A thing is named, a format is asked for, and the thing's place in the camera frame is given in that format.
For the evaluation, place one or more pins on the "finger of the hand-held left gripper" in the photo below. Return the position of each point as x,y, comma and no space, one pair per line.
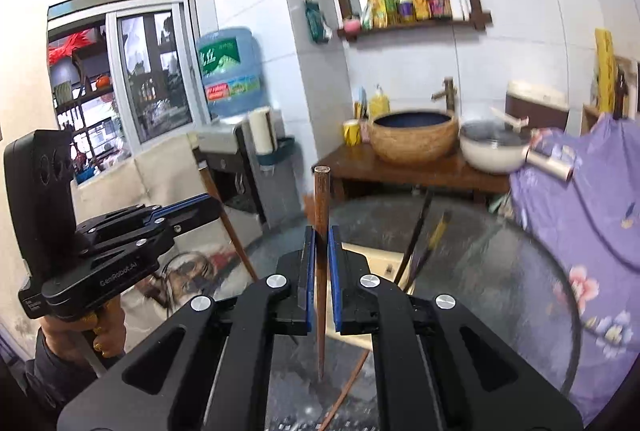
130,246
195,208

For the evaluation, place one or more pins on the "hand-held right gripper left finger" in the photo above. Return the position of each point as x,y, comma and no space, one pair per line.
311,281

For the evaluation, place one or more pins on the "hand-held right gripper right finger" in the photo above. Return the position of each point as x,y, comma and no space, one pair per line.
334,281

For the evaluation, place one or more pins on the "yellow plastic utensil holder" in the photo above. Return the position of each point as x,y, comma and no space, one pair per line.
375,261

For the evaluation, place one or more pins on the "brown wooden chopstick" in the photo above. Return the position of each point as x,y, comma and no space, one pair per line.
350,381
321,201
240,251

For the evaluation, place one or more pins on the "person's left forearm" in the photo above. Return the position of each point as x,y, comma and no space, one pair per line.
45,376

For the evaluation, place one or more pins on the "person's left hand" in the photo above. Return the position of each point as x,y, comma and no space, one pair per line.
112,326

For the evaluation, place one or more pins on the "beige cloth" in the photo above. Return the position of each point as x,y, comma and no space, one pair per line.
150,181

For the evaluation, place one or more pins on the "grey water dispenser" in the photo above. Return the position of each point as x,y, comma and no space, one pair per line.
220,138

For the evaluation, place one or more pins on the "white paper cup stack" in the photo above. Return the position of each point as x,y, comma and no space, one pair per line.
262,131

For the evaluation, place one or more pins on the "teal cup holder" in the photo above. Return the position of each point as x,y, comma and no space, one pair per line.
285,156

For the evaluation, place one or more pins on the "black yellow utensil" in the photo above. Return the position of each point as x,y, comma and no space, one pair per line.
435,236

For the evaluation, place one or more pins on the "wooden counter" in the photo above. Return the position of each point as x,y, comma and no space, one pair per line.
360,168

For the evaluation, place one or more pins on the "orange pot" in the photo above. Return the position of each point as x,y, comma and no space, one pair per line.
103,81

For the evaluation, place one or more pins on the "sliding glass window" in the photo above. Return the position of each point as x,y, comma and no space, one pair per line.
114,81

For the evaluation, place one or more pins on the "blue water jug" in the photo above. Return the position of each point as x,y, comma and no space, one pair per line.
230,71

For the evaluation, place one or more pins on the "red decoration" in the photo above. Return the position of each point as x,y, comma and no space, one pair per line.
70,48

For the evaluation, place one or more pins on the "yellow mug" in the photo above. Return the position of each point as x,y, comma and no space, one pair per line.
351,132

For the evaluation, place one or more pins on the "patterned small cup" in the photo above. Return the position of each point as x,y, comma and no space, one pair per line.
365,132

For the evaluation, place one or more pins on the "woven basin sink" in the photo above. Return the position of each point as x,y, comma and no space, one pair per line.
415,143

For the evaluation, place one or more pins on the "blue toothbrush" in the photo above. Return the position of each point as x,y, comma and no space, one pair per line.
361,103

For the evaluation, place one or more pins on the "yellow soap bottle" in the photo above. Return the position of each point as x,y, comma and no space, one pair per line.
378,103

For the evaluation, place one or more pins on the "white frying pan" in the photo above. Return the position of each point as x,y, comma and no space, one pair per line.
490,158

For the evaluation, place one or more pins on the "glass pan lid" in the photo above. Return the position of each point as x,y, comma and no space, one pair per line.
492,133

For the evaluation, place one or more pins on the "bronze bamboo faucet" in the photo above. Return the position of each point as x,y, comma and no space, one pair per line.
449,96

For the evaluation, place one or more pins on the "green hanging packet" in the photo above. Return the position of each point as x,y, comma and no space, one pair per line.
317,21

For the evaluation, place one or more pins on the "green snack packet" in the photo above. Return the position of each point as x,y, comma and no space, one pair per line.
366,17

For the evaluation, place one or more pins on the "purple floral cloth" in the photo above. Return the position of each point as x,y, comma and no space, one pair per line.
590,211

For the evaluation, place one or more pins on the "yellow snack packet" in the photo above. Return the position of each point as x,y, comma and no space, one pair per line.
377,11

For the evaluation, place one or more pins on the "brown white rice cooker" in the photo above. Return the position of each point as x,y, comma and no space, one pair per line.
537,103

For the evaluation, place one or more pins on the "wooden rack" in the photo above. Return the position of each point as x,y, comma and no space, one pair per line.
590,118

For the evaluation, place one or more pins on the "brown glass bottle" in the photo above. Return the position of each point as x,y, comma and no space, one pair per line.
621,96

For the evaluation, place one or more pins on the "yellow wrap roll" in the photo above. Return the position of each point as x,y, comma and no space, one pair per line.
604,71

